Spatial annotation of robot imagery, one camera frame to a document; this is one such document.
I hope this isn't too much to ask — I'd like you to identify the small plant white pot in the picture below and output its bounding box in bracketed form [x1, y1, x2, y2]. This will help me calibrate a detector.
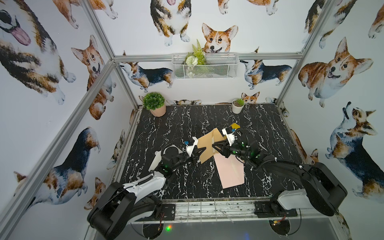
[232, 98, 245, 114]

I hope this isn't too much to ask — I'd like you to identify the brown kraft envelope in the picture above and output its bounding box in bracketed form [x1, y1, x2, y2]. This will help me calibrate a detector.
[197, 128, 227, 164]

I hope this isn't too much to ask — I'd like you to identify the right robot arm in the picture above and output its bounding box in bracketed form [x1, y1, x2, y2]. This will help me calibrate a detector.
[212, 130, 348, 218]

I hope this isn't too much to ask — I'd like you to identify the white wire wall basket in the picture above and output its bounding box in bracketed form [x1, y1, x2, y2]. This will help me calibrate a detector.
[172, 53, 240, 80]

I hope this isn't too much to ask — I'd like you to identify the white envelope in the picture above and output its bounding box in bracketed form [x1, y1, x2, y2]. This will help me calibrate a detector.
[149, 151, 162, 172]

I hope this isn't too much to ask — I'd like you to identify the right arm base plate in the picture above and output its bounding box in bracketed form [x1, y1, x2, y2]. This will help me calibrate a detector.
[254, 201, 298, 218]

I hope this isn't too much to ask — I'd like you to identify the green plant pink pot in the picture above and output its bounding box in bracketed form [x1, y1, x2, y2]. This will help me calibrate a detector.
[142, 92, 166, 117]

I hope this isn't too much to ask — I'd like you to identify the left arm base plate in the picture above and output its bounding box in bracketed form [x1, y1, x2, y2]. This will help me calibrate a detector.
[136, 204, 176, 222]

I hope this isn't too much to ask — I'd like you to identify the yellow toy shovel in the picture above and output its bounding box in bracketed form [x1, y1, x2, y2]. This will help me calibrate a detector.
[231, 123, 240, 132]

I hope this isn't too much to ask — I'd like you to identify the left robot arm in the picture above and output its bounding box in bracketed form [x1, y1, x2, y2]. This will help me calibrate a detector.
[87, 143, 206, 240]

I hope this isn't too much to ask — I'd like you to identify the pink envelope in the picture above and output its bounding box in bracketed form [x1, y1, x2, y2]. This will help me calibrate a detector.
[214, 153, 245, 189]

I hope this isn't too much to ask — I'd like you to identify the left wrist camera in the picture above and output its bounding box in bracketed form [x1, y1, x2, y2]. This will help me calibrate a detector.
[185, 137, 199, 157]

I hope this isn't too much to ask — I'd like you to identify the fern and white flower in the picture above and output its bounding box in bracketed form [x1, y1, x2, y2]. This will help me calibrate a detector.
[184, 40, 207, 78]

